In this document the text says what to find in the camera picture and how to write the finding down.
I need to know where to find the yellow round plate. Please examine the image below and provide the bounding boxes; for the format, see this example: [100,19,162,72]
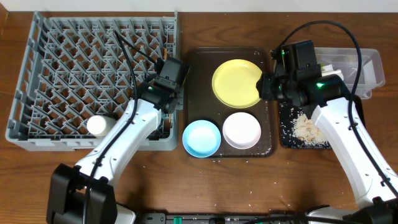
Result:
[211,59,262,109]

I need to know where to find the pale pink bowl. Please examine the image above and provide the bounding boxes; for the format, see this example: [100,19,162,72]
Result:
[223,112,261,150]

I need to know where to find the rice food scraps pile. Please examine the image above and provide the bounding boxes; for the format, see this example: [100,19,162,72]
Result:
[281,107,330,149]

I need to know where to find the white paper napkin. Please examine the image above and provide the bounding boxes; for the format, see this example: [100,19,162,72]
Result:
[321,64,344,80]

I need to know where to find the white paper cup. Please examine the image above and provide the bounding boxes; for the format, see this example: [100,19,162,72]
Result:
[86,115,116,138]

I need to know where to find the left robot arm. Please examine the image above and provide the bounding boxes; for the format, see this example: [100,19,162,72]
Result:
[46,57,189,223]

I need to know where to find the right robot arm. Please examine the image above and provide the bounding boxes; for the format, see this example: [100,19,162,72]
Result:
[257,40,397,223]

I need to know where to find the black rectangular waste tray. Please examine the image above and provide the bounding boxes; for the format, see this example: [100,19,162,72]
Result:
[278,95,366,150]

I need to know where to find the clear plastic waste bin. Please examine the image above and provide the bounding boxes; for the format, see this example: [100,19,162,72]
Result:
[315,47,385,100]

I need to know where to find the dark brown serving tray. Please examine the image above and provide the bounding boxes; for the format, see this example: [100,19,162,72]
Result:
[184,47,277,159]

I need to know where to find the light blue bowl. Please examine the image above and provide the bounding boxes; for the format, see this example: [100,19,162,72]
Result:
[182,120,221,158]

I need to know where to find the grey plastic dish rack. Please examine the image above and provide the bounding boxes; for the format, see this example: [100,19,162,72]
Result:
[5,12,180,151]

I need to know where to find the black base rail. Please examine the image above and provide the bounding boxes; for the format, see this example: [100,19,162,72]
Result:
[134,213,357,224]

